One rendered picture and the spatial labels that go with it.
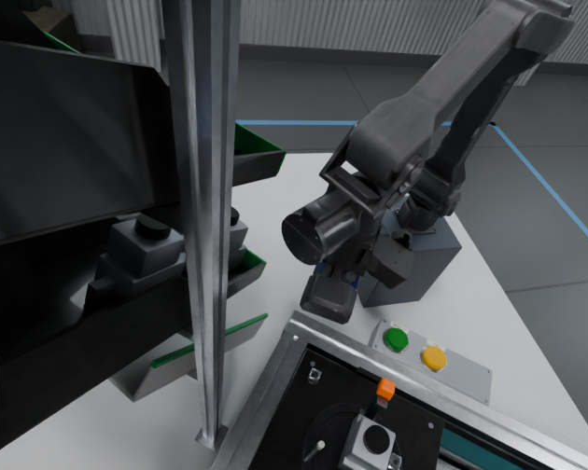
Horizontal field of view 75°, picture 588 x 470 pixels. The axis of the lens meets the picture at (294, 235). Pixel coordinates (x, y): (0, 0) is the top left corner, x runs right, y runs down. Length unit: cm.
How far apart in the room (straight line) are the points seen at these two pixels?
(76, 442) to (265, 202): 62
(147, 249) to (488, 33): 38
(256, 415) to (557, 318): 201
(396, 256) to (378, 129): 18
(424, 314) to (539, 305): 156
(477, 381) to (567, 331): 169
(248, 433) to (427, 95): 50
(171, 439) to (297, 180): 68
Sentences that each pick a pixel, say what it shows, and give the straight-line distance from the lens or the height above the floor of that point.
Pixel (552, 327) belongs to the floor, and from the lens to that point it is 239.
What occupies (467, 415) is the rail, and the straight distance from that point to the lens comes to 74.
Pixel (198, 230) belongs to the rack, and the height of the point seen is 139.
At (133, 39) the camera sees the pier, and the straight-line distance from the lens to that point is 317.
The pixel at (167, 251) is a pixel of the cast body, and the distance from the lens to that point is 35.
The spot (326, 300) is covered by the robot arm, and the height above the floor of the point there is 119.
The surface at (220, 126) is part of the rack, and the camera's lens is 18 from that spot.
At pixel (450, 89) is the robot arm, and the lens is 42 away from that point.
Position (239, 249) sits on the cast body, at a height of 123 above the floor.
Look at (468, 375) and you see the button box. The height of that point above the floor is 96.
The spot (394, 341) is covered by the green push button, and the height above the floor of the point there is 97.
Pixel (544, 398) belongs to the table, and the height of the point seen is 86.
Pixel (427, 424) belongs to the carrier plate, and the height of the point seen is 97.
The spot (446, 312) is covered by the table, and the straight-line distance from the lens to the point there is 94.
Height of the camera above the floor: 157
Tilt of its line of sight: 49 degrees down
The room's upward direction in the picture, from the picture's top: 14 degrees clockwise
